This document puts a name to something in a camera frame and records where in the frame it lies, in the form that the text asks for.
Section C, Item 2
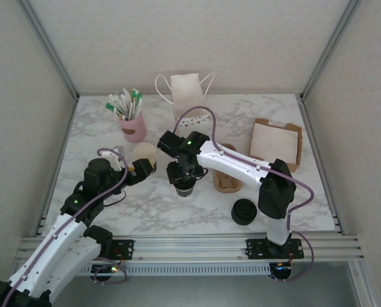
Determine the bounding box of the black paper coffee cup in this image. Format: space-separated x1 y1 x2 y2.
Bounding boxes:
175 187 197 198

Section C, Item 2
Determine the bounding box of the white paper bag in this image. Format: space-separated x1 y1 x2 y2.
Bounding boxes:
154 72 216 143

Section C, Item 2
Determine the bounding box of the brown cardboard cup carrier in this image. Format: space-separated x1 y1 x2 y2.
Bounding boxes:
213 143 242 194

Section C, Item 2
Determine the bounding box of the pink cylindrical holder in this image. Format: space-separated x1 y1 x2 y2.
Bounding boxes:
118 111 147 144

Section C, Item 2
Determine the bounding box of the stack of white napkins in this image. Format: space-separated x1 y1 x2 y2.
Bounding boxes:
252 123 299 166

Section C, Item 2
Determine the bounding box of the small circuit board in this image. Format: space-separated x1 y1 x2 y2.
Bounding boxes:
92 264 119 276
272 262 293 279

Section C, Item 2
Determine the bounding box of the brown cardboard tray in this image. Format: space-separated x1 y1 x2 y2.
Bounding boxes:
248 118 303 173

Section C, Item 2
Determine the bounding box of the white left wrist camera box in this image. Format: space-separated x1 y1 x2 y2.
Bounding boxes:
99 145 126 170

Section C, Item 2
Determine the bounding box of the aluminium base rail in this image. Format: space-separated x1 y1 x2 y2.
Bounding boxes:
17 235 366 265

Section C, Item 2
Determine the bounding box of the white slotted cable duct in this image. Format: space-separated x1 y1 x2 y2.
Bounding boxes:
77 264 271 276

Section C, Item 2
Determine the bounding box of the aluminium frame post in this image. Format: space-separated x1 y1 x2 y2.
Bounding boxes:
300 0 364 102
19 0 81 100

